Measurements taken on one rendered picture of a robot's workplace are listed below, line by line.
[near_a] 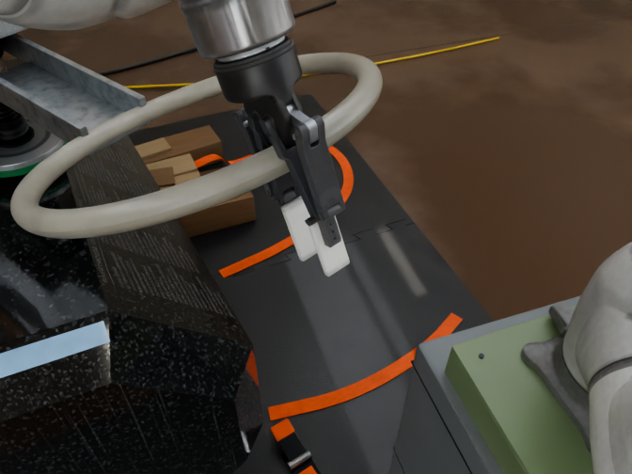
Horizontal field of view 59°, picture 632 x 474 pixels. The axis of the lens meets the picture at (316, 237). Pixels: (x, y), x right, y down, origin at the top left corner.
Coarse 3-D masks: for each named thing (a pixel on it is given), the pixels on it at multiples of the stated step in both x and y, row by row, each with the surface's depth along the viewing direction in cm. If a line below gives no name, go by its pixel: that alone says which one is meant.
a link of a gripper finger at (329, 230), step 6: (336, 204) 52; (330, 210) 52; (336, 210) 52; (330, 216) 52; (318, 222) 55; (324, 222) 54; (330, 222) 54; (336, 222) 55; (324, 228) 54; (330, 228) 55; (336, 228) 55; (324, 234) 55; (330, 234) 55; (336, 234) 55; (324, 240) 56; (330, 240) 55; (336, 240) 55; (330, 246) 55
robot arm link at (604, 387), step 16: (608, 368) 62; (624, 368) 60; (592, 384) 64; (608, 384) 61; (624, 384) 58; (592, 400) 63; (608, 400) 59; (624, 400) 56; (592, 416) 61; (608, 416) 58; (624, 416) 54; (592, 432) 60; (608, 432) 57; (624, 432) 54; (592, 448) 60; (608, 448) 56; (624, 448) 53; (592, 464) 60; (608, 464) 56; (624, 464) 53
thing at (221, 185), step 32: (320, 64) 82; (352, 64) 73; (160, 96) 91; (192, 96) 92; (352, 96) 60; (96, 128) 85; (128, 128) 88; (352, 128) 58; (64, 160) 79; (256, 160) 52; (32, 192) 68; (160, 192) 52; (192, 192) 51; (224, 192) 51; (32, 224) 58; (64, 224) 54; (96, 224) 53; (128, 224) 52
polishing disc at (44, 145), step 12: (36, 132) 124; (48, 132) 124; (36, 144) 121; (48, 144) 121; (60, 144) 122; (0, 156) 118; (12, 156) 118; (24, 156) 118; (36, 156) 118; (0, 168) 116; (12, 168) 116
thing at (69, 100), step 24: (24, 48) 106; (24, 72) 104; (48, 72) 104; (72, 72) 98; (96, 72) 95; (0, 96) 96; (24, 96) 89; (48, 96) 98; (72, 96) 98; (96, 96) 97; (120, 96) 92; (144, 96) 89; (48, 120) 88; (72, 120) 84; (96, 120) 92
